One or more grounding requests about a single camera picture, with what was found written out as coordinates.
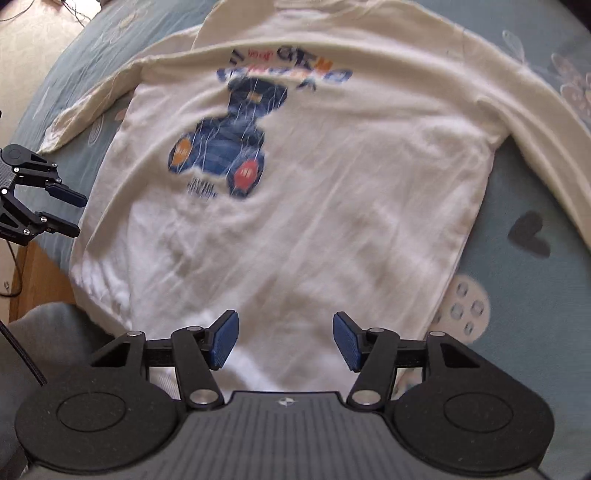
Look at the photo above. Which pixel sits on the bed with blue floral sheet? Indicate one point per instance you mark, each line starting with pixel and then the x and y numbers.
pixel 508 300

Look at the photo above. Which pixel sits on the white bear print sweatshirt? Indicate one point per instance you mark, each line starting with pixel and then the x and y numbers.
pixel 323 207

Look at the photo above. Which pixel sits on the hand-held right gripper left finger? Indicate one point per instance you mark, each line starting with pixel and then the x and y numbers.
pixel 224 340

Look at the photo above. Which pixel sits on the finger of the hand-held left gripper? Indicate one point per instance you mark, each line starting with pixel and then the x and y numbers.
pixel 60 228
pixel 67 196

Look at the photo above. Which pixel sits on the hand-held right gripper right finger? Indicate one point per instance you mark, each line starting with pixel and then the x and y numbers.
pixel 348 342

